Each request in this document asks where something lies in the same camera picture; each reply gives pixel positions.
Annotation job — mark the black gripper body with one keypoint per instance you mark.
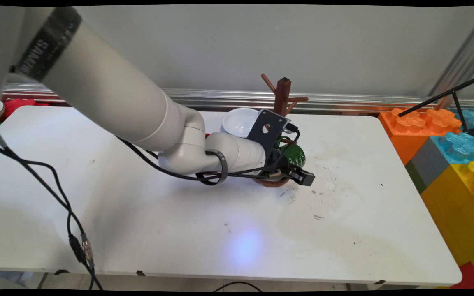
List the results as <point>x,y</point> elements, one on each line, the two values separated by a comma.
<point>276,161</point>

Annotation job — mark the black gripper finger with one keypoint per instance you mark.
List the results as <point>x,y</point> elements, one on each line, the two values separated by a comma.
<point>303,176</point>

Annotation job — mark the green mug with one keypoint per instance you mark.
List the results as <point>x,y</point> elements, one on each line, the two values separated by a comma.
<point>295,155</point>

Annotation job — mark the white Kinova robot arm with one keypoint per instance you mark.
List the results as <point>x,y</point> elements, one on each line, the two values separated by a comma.
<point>109,90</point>

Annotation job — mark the light blue bowl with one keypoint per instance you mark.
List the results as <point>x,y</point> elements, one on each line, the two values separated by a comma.
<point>239,121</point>

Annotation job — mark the wooden mug tree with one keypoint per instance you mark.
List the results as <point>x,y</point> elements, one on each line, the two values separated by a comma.
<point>282,92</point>

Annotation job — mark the orange giant toy brick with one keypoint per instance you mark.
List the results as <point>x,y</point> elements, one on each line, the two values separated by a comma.
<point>410,131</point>

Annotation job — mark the grey giant toy brick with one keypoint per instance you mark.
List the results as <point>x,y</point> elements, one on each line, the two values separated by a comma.
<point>428,162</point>

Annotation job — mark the yellow giant toy brick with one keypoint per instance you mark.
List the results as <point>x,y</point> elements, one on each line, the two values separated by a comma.
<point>459,213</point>

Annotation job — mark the blue giant toy brick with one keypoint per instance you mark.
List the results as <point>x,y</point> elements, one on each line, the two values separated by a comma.
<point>461,146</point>

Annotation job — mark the black tripod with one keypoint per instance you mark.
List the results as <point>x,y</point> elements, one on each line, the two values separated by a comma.
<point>459,105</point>

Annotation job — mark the red giant toy brick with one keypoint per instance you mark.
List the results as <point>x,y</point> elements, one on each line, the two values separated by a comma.
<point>469,277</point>

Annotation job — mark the red plush object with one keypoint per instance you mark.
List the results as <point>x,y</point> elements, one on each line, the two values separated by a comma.
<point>17,105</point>

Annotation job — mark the dark grey camera bracket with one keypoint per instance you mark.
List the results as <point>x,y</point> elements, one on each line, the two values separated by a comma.
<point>266,129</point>

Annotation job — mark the aluminium rail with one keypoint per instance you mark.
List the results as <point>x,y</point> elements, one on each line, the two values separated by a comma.
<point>344,100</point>

